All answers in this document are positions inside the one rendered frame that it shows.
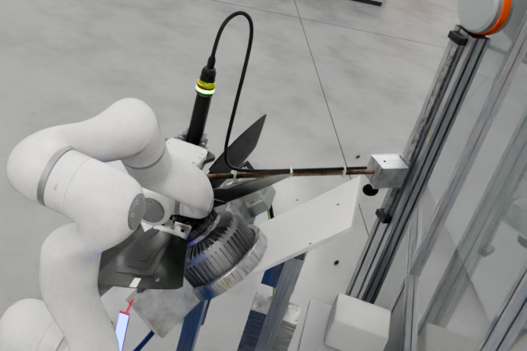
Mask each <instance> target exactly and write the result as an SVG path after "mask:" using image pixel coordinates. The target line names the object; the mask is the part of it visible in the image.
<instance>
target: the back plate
mask: <svg viewBox="0 0 527 351"><path fill-rule="evenodd" d="M361 187H362V177H361V176H358V177H356V178H354V179H352V180H350V181H348V182H346V183H344V184H342V185H340V186H338V187H336V188H334V189H332V190H329V191H327V192H325V193H323V194H321V195H319V196H317V197H315V198H313V199H311V200H309V201H307V202H305V203H303V204H301V205H299V206H297V207H295V208H292V209H290V210H288V211H287V212H284V213H282V214H281V215H278V216H276V217H274V218H273V219H270V220H268V221H266V222H265V223H262V224H260V225H259V226H258V227H259V228H260V230H261V231H262V232H263V234H264V235H265V236H266V238H267V249H266V251H265V253H264V255H263V257H262V259H261V260H260V261H259V262H258V264H257V265H256V266H255V268H254V269H253V270H252V271H251V272H250V273H249V274H248V275H247V276H246V277H245V278H244V279H243V280H245V279H247V278H249V277H252V276H254V275H256V274H258V273H261V272H263V271H264V270H268V269H270V268H271V267H273V266H276V265H278V264H280V263H282V262H284V261H287V260H289V259H291V258H293V257H296V256H298V255H300V254H302V253H304V252H306V251H309V250H311V249H313V248H316V247H317V246H319V245H322V244H324V243H326V242H328V241H331V240H333V239H335V238H337V237H340V236H342V235H344V234H346V233H349V232H351V231H352V230H353V229H354V221H355V217H356V213H357V208H358V200H359V196H360V191H361ZM243 280H241V281H243Z"/></svg>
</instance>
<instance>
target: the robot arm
mask: <svg viewBox="0 0 527 351"><path fill-rule="evenodd" d="M188 129H189V128H188V127H187V129H186V131H183V132H182V133H181V135H178V136H176V137H170V139H169V138H164V136H163V134H162V130H161V128H160V125H159V123H158V119H157V118H156V115H155V114H154V111H153V110H152V109H151V108H150V107H149V106H148V105H147V104H146V103H145V102H144V101H142V100H139V99H135V98H124V99H122V100H119V101H117V102H115V103H113V104H112V105H111V106H109V107H108V108H107V109H106V110H105V111H103V112H102V113H100V114H98V115H97V116H95V117H94V118H90V119H89V120H86V121H82V122H78V123H73V124H67V125H58V126H53V127H50V128H45V129H43V130H40V131H38V132H35V133H33V134H31V135H29V136H28V137H26V138H25V139H23V140H21V141H20V142H19V143H18V144H17V145H16V146H15V147H14V148H13V150H12V151H11V153H10V155H9V157H8V159H7V163H6V174H7V177H8V180H9V182H10V184H11V185H12V187H13V188H14V189H15V190H16V191H17V192H18V193H20V194H21V195H23V196H25V197H26V198H28V199H30V200H32V201H34V202H36V203H38V204H41V205H43V206H45V207H47V208H50V209H52V210H53V211H55V212H59V213H60V214H62V215H65V216H67V217H68V218H70V219H72V220H73V221H74V223H70V224H67V225H64V226H61V227H59V228H57V229H55V230H54V231H53V232H52V233H51V234H50V235H49V236H48V237H47V238H46V239H45V241H44V243H43V245H42V248H41V252H40V258H39V271H38V279H39V288H40V292H41V295H42V299H43V301H42V300H38V299H22V300H20V301H18V302H15V303H14V304H12V305H11V306H10V307H9V308H8V309H7V310H6V311H5V312H4V313H3V315H2V317H1V318H0V351H120V348H119V343H118V337H117V335H116V332H115V329H114V327H113V324H112V323H111V319H110V317H109V316H108V314H107V311H106V310H105V307H104V304H103V303H102V301H101V299H100V294H99V290H98V275H99V268H100V259H101V255H102V252H103V251H105V250H107V249H109V248H112V247H114V246H115V245H117V244H119V243H121V242H123V241H124V240H125V239H126V238H127V237H129V236H130V235H131V234H132V233H133V232H134V231H135V229H136V228H137V227H138V226H139V225H140V222H141V221H143V222H144V223H146V224H149V225H152V226H158V225H162V224H164V223H166V222H167V221H168V220H169V218H170V216H171V215H183V216H186V217H191V218H195V219H202V218H205V217H206V216H207V215H208V214H209V213H210V212H211V210H212V208H213V202H214V195H213V188H212V186H211V183H210V181H209V179H208V177H207V176H206V174H205V173H204V172H203V171H202V169H203V168H204V166H205V164H207V163H209V162H211V161H214V160H215V155H214V154H213V153H212V152H209V149H208V147H207V146H206V144H207V143H208V139H206V136H207V133H204V134H203V136H202V138H201V139H200V143H199V145H198V146H196V145H194V144H191V143H187V142H186V139H187V133H188ZM118 160H121V162H122V164H123V165H124V167H125V169H126V171H127V172H128V175H127V174H126V173H124V172H122V171H120V170H118V169H116V168H114V167H112V166H110V165H107V164H105V163H104V162H110V161H118Z"/></svg>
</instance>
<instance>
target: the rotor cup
mask: <svg viewBox="0 0 527 351"><path fill-rule="evenodd" d="M215 216H216V209H215V208H212V210H211V212H210V213H209V214H208V215H207V216H206V217H205V218H202V219H195V218H191V217H186V216H183V215H177V218H176V222H179V223H183V224H185V225H188V226H190V227H191V231H190V233H189V234H188V236H187V239H186V240H187V241H189V240H191V239H192V238H194V237H196V236H197V235H199V234H200V233H201V232H202V231H203V230H204V229H205V228H206V227H207V226H208V225H209V224H210V223H211V222H212V221H213V220H214V218H215Z"/></svg>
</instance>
